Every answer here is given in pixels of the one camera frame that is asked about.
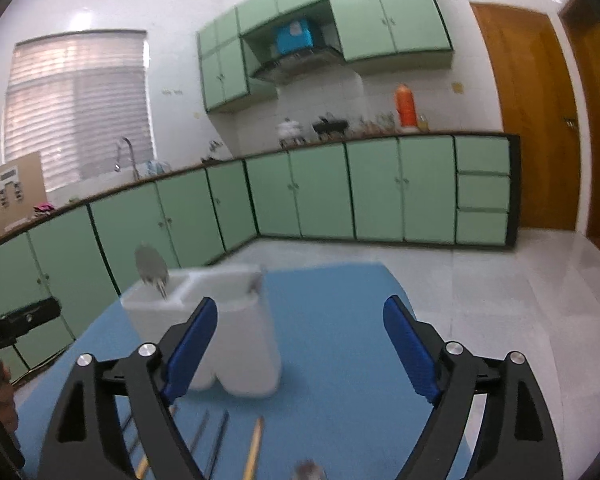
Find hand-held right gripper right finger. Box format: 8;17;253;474
382;295;563;480

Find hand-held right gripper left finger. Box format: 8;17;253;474
39;296;219;480

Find white utensil holder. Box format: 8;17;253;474
120;262;282;400

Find dark chopstick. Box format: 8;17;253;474
189;410;212;456
206;410;230;480

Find metal spoon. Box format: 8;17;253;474
135;244;171;301

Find wooden chopstick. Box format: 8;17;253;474
242;416;266;480

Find person's left hand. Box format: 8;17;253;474
0;357;20;433

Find blue table mat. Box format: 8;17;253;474
12;262;473;480

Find cardboard box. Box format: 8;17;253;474
0;151;48;241

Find green base cabinets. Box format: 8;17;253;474
0;132;521;376

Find metal sink faucet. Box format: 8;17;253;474
114;136;141;181

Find window blinds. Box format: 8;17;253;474
2;30;156;193

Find black wok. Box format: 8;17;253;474
311;115;351;140

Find white cooking pot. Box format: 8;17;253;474
276;117;303;143

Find orange thermos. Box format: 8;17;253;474
394;84;420;131

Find range hood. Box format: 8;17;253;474
250;45;346;86

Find blue box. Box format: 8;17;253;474
272;18;315;56

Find green wall cabinets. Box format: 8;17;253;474
196;0;455;115

